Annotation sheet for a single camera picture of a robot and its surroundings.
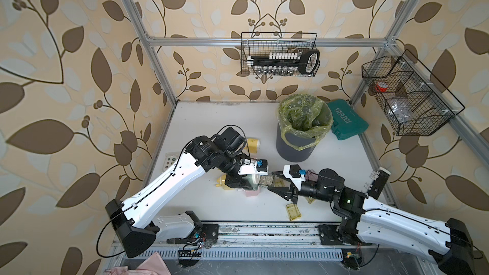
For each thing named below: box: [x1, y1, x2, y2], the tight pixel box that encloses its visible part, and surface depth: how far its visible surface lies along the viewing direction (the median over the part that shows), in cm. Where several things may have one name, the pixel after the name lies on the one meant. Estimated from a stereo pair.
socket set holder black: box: [246, 49, 321, 76], surface depth 86 cm
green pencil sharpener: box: [246, 173, 260, 191], surface depth 63 cm
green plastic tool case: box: [327, 98, 370, 141], surface depth 107 cm
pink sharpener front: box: [245, 187, 261, 197], surface depth 85 cm
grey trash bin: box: [275, 122, 317, 163], surface depth 98 cm
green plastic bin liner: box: [277, 92, 334, 151], surface depth 84 cm
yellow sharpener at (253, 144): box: [247, 138, 261, 154], surface depth 96 cm
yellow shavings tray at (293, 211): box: [285, 203, 302, 221], surface depth 81 cm
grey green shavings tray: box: [257, 172, 274, 186], surface depth 68 cm
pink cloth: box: [103, 252, 172, 275], surface depth 69 cm
